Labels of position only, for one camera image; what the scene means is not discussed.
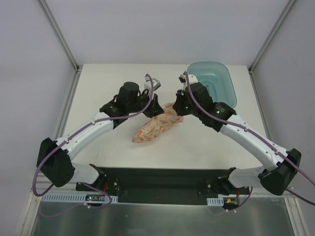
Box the teal transparent plastic basin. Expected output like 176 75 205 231
187 61 237 108

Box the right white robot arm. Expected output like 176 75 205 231
173 82 301 196

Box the right aluminium frame post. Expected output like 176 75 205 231
248 0 298 75

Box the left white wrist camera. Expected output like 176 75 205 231
144 77 161 92

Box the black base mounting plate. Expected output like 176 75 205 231
75 166 250 205

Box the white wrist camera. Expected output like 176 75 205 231
144 77 161 92
179 71 198 85

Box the floral mesh laundry bag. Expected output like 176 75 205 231
131 102 184 144

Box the left aluminium frame post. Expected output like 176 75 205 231
36 0 80 72

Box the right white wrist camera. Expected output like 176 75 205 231
179 71 198 85

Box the aluminium frame post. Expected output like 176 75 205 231
36 0 80 72
248 0 298 75

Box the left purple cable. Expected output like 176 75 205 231
33 73 158 217

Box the white cable duct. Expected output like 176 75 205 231
207 197 241 207
41 193 110 204

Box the right white cable duct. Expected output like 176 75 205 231
207 197 241 207

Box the left white cable duct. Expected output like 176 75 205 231
41 193 110 204

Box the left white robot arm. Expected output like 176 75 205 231
36 79 164 191

